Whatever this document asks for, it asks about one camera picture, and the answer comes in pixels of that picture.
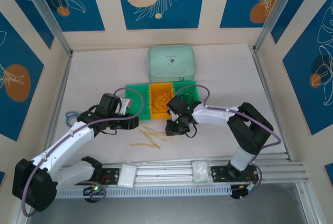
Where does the orange plastic bin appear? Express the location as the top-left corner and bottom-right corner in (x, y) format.
(148, 82), (174, 120)

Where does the short purple base cable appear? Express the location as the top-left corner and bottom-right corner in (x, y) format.
(239, 163), (263, 200)
(80, 181), (107, 201)

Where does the aluminium frame post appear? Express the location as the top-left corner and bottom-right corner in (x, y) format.
(18, 0), (74, 56)
(253, 0), (305, 52)

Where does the aluminium extrusion base beam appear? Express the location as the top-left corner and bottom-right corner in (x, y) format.
(56, 155), (305, 183)

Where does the long purple right arm cable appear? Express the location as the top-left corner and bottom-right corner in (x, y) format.
(173, 85), (283, 162)

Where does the white foam pad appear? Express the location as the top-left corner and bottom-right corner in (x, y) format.
(117, 163), (138, 189)
(192, 161), (211, 183)

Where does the small control board with LED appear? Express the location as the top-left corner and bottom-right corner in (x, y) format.
(231, 182), (261, 201)
(82, 184), (106, 203)

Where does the grey slotted cable duct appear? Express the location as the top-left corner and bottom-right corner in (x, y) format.
(48, 185), (233, 199)

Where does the green plastic bin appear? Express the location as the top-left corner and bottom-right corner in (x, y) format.
(125, 83), (152, 121)
(172, 80), (200, 105)

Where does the mint green zipper pouch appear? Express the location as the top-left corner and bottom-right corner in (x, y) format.
(147, 44), (196, 84)

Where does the blue floral wall panel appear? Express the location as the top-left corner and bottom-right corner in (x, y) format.
(0, 12), (45, 142)
(0, 0), (55, 50)
(115, 0), (208, 30)
(220, 0), (291, 29)
(35, 0), (106, 32)
(271, 0), (333, 45)
(283, 0), (333, 136)

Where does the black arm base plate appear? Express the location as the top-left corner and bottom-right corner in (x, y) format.
(210, 165), (235, 183)
(100, 165), (122, 186)

